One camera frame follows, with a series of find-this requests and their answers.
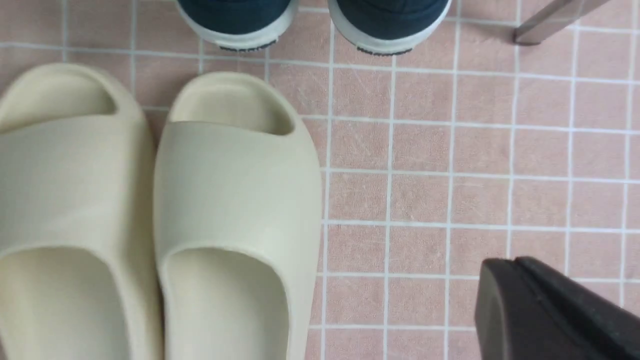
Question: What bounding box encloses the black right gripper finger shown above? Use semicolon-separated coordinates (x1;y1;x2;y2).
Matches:
474;256;640;360

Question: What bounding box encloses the navy slip-on shoe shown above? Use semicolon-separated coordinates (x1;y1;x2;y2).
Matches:
176;0;300;52
327;0;453;56

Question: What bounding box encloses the chrome metal shoe rack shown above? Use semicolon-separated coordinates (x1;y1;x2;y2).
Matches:
512;0;608;46

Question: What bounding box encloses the pink checkered tablecloth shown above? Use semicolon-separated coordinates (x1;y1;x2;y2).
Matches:
1;0;639;360

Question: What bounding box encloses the right cream foam slide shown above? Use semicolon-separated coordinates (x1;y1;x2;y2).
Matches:
153;71;323;360

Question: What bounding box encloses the cream foam slide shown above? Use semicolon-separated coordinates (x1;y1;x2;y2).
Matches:
0;63;164;360
153;71;323;360

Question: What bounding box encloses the left cream foam slide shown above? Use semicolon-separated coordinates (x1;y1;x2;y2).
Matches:
0;63;164;360

